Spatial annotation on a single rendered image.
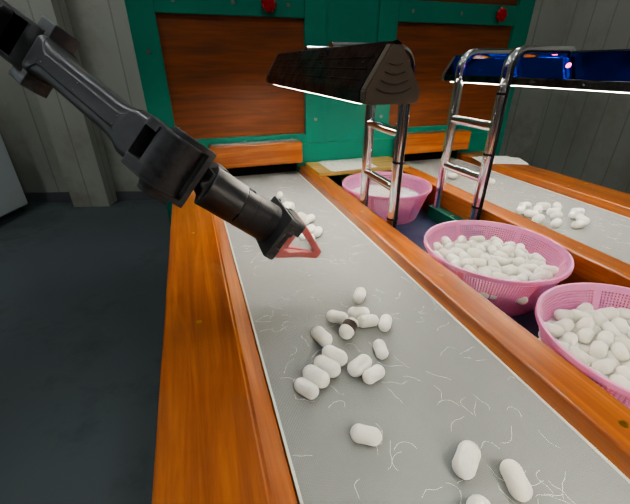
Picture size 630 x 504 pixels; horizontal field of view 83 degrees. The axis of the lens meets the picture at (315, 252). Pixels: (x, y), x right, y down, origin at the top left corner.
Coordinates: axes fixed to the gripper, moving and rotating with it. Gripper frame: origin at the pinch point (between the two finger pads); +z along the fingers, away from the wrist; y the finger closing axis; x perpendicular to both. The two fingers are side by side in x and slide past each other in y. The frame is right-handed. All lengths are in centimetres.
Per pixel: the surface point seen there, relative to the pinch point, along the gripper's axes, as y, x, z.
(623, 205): 8, -51, 71
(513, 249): 1.8, -22.6, 39.8
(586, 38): 171, -204, 179
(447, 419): -27.4, 2.5, 9.8
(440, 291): -8.7, -7.2, 18.0
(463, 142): 67, -54, 65
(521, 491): -36.4, 0.9, 9.0
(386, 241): 9.9, -7.7, 18.3
